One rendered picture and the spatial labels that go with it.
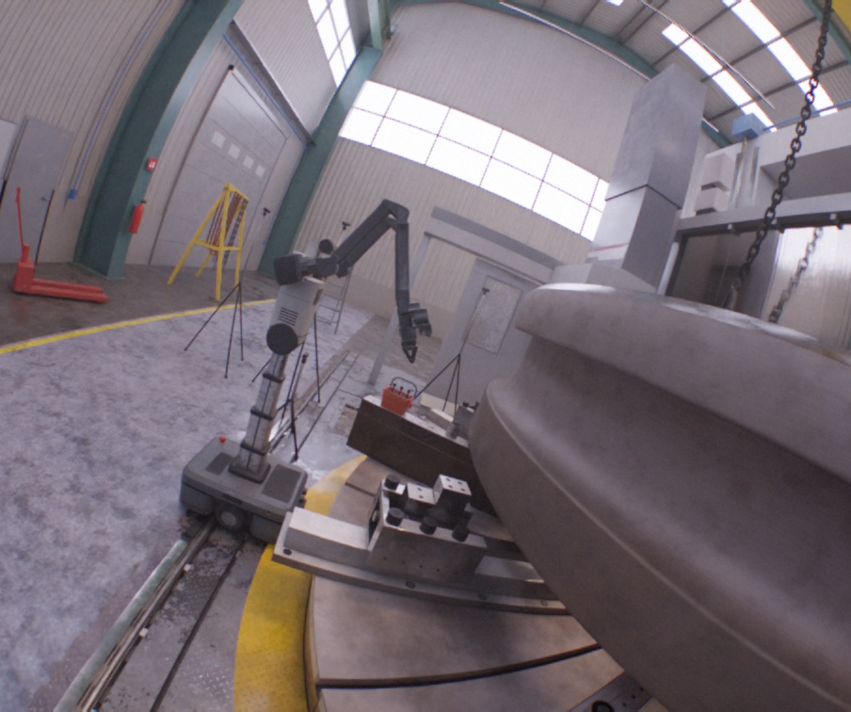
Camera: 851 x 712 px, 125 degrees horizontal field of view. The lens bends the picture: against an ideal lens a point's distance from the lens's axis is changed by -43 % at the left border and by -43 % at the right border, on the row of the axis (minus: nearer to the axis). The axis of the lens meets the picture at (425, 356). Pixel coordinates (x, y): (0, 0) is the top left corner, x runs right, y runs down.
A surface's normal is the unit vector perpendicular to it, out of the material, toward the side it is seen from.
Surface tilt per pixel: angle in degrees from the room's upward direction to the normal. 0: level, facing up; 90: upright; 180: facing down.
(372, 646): 0
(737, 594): 50
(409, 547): 90
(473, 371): 90
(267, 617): 0
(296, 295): 90
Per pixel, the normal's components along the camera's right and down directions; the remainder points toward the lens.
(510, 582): 0.22, -0.10
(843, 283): -0.93, -0.35
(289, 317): 0.02, 0.35
